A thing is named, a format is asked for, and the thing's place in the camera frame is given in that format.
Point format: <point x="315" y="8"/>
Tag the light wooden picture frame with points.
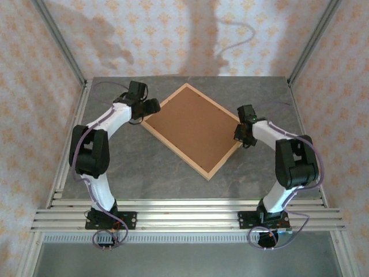
<point x="209" y="177"/>

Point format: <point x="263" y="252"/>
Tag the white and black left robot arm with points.
<point x="115" y="115"/>

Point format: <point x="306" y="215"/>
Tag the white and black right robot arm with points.
<point x="268" y="134"/>

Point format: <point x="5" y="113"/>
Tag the small green circuit board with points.
<point x="285" y="231"/>

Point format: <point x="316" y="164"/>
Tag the grey metal shelf panel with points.
<point x="187" y="259"/>

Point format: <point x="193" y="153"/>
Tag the aluminium side rail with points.
<point x="78" y="115"/>
<point x="299" y="115"/>

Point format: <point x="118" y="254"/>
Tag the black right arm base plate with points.
<point x="245" y="220"/>

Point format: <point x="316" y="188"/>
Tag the aluminium cross rail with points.
<point x="187" y="215"/>

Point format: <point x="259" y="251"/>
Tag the aluminium corner post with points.
<point x="312" y="43"/>
<point x="62" y="43"/>

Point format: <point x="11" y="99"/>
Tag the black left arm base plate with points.
<point x="129" y="220"/>

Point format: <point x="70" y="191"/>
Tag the aluminium frame leg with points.
<point x="343" y="254"/>
<point x="30" y="254"/>

